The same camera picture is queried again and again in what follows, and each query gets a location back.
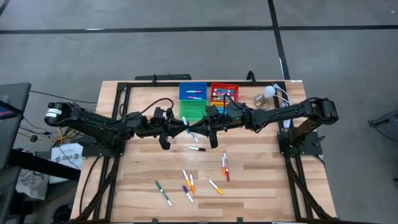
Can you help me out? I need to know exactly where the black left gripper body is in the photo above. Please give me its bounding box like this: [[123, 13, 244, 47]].
[[144, 116, 175, 151]]

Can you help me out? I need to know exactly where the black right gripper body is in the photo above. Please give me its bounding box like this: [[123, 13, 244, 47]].
[[208, 106, 249, 149]]

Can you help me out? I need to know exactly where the thin light-blue-capped white marker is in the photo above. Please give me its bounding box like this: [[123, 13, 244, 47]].
[[182, 116, 192, 134]]

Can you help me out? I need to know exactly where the thin red white marker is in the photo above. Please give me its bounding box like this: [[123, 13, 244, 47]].
[[223, 153, 230, 182]]

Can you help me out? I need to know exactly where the thin yellow white marker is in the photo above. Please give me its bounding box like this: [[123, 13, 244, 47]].
[[182, 169, 192, 188], [208, 179, 224, 195]]

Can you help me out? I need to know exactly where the thin green white marker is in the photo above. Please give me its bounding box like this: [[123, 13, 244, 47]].
[[155, 180, 173, 207]]

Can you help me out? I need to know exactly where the thin purple white marker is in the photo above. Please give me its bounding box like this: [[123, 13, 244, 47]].
[[182, 185, 195, 204]]

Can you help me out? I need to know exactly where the green plastic mesh basket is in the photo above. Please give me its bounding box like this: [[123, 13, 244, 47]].
[[178, 100, 209, 122]]

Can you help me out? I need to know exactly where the yellow plastic mesh basket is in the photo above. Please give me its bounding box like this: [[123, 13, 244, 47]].
[[210, 101, 229, 115]]

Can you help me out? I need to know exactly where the red plastic mesh basket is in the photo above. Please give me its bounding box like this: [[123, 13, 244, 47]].
[[210, 83, 239, 103]]

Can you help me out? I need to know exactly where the blue plastic mesh basket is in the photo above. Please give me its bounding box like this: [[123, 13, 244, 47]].
[[178, 82, 208, 101]]

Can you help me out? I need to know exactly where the white bulb brass lamp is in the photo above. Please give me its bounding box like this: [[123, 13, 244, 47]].
[[254, 85, 277, 111]]

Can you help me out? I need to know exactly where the long black bar device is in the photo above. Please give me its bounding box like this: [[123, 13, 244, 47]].
[[134, 73, 193, 82]]

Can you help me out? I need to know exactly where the white printed paper sheet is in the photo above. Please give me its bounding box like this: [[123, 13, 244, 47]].
[[49, 143, 85, 185]]

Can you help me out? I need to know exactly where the black stand beam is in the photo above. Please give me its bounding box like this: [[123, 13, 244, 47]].
[[7, 148, 82, 182]]

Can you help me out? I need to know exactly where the white patterned cloth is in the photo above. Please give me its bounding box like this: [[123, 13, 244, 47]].
[[15, 169, 50, 200]]

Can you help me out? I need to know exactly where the dark grey side desk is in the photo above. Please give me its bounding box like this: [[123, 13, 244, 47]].
[[0, 82, 32, 170]]

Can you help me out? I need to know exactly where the laptop with coloured screen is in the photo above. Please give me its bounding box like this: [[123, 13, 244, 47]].
[[0, 101, 24, 121]]

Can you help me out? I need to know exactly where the black floor stand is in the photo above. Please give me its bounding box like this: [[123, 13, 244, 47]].
[[368, 107, 398, 133]]

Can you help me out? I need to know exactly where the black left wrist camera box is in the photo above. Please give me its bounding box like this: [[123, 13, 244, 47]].
[[153, 106, 166, 121]]

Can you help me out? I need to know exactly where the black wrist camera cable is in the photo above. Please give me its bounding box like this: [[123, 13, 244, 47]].
[[136, 97, 175, 118]]

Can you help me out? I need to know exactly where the white coiled power cable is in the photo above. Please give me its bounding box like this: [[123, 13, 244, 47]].
[[273, 83, 295, 129]]

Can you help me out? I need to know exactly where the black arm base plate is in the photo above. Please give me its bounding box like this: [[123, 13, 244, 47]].
[[277, 130, 326, 157], [77, 136, 127, 157]]

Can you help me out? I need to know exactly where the yellow coiled cable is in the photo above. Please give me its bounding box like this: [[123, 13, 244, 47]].
[[57, 127, 77, 142]]

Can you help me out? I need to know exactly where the black floor cable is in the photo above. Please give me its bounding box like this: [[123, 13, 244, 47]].
[[29, 90, 99, 105]]

